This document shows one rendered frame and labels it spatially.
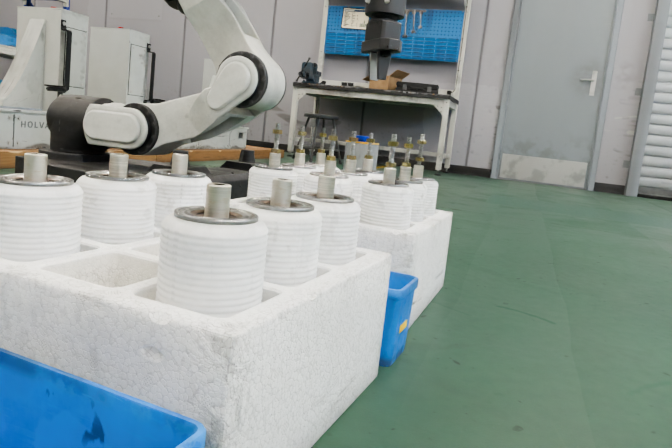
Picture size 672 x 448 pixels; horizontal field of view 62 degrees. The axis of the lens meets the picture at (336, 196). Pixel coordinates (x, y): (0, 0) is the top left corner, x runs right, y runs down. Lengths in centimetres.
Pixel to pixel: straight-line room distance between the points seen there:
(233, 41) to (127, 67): 225
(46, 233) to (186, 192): 23
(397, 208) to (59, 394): 64
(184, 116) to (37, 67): 188
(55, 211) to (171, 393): 25
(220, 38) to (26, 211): 98
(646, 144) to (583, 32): 125
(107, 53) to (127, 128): 223
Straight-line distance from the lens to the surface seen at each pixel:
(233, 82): 144
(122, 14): 807
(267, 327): 49
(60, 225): 65
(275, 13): 692
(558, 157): 613
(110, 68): 380
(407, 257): 96
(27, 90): 333
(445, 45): 615
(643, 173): 616
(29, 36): 342
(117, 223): 72
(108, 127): 166
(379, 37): 126
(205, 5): 155
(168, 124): 160
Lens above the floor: 34
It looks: 7 degrees down
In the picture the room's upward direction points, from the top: 6 degrees clockwise
